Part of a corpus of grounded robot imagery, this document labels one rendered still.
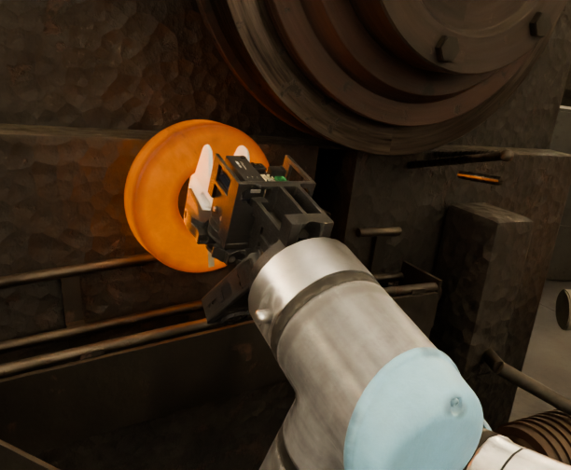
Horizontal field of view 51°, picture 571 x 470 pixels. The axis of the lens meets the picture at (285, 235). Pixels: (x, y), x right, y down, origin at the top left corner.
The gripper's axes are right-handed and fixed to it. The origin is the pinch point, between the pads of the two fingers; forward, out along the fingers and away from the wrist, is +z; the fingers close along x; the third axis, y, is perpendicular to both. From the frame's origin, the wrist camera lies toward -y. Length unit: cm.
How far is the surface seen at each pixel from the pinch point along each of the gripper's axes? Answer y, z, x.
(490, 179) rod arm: 5.6, -10.4, -28.1
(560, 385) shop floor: -97, 28, -159
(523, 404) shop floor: -95, 24, -136
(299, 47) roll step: 14.7, -1.5, -6.2
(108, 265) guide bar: -11.4, 1.7, 8.2
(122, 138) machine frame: 1.0, 6.8, 6.7
